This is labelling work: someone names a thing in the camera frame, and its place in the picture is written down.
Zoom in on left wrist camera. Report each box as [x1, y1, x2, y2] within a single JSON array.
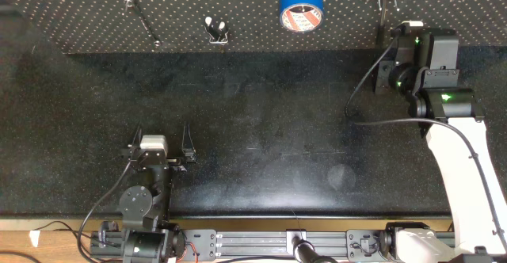
[[139, 135, 170, 156]]

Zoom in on black and white pliers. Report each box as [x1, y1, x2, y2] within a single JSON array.
[[204, 15, 230, 54]]

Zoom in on black pegboard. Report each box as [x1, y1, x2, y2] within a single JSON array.
[[0, 0, 507, 55]]

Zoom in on wrench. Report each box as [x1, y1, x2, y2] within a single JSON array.
[[123, 0, 162, 48]]

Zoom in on mounting rail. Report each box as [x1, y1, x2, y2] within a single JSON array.
[[90, 219, 456, 263]]

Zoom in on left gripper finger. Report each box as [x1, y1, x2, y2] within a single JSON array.
[[180, 120, 198, 163], [130, 124, 144, 149]]

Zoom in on thin black wire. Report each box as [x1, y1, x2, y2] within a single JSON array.
[[28, 219, 94, 252], [0, 250, 43, 263]]

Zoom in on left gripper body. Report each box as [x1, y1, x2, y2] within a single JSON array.
[[120, 146, 189, 173]]

